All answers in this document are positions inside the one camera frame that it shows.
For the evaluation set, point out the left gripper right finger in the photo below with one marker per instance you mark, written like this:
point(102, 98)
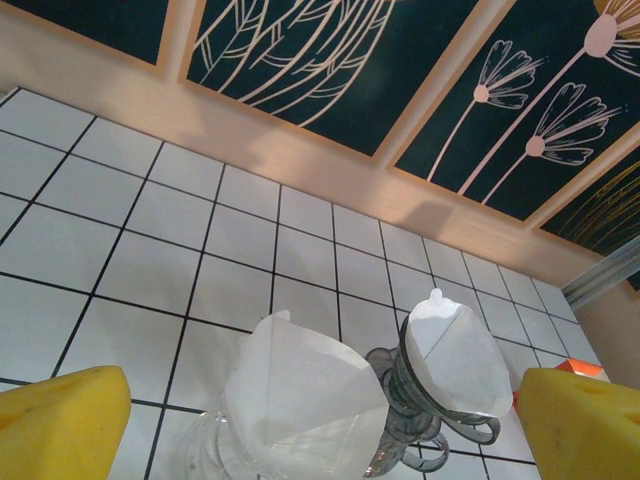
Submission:
point(585, 435)

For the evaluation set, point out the white bottle orange cap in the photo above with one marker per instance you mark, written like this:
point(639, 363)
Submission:
point(582, 369)

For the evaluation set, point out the aluminium corner post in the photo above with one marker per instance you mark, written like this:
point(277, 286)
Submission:
point(605, 272)

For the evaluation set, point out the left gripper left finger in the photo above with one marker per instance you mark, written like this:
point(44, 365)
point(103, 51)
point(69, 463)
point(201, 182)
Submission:
point(55, 430)

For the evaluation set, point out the light grey translucent dripper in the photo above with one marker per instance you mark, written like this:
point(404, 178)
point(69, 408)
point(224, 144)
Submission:
point(400, 400)

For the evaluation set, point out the white paper coffee filter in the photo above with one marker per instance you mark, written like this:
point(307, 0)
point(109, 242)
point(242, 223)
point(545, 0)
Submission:
point(300, 390)
point(460, 360)

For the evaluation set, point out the clear ribbed dripper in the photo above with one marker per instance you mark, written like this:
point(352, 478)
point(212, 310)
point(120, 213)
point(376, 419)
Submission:
point(210, 450)

